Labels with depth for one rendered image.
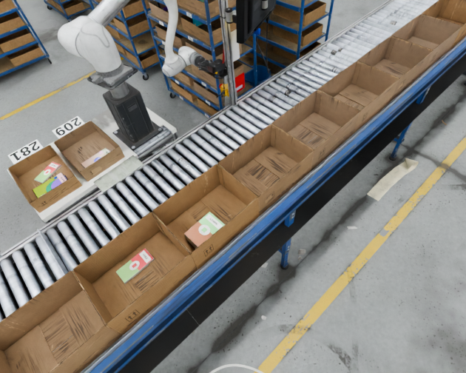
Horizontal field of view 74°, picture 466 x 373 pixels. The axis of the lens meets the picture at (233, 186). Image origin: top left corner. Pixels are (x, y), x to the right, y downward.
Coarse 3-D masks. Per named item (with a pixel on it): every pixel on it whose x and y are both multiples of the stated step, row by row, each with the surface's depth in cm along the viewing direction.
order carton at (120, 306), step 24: (144, 216) 137; (120, 240) 135; (144, 240) 147; (168, 240) 147; (96, 264) 133; (120, 264) 141; (168, 264) 140; (192, 264) 131; (96, 288) 136; (120, 288) 135; (144, 288) 134; (168, 288) 128; (120, 312) 113; (144, 312) 126
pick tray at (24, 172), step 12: (36, 156) 200; (48, 156) 205; (12, 168) 193; (24, 168) 198; (36, 168) 202; (60, 168) 200; (24, 180) 196; (72, 180) 184; (24, 192) 184; (48, 192) 177; (60, 192) 182; (36, 204) 176; (48, 204) 182
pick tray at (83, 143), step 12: (72, 132) 208; (84, 132) 214; (96, 132) 218; (60, 144) 206; (72, 144) 213; (84, 144) 211; (96, 144) 211; (108, 144) 210; (72, 156) 206; (84, 156) 205; (108, 156) 193; (120, 156) 200; (84, 168) 198; (96, 168) 191
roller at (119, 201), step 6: (108, 192) 186; (114, 192) 185; (114, 198) 183; (120, 198) 183; (120, 204) 180; (126, 204) 180; (126, 210) 177; (132, 210) 178; (126, 216) 176; (132, 216) 174; (132, 222) 172
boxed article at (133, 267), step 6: (144, 252) 143; (132, 258) 141; (138, 258) 141; (144, 258) 141; (150, 258) 141; (126, 264) 140; (132, 264) 140; (138, 264) 139; (144, 264) 139; (120, 270) 138; (126, 270) 138; (132, 270) 138; (138, 270) 138; (120, 276) 137; (126, 276) 137; (132, 276) 136; (126, 282) 136
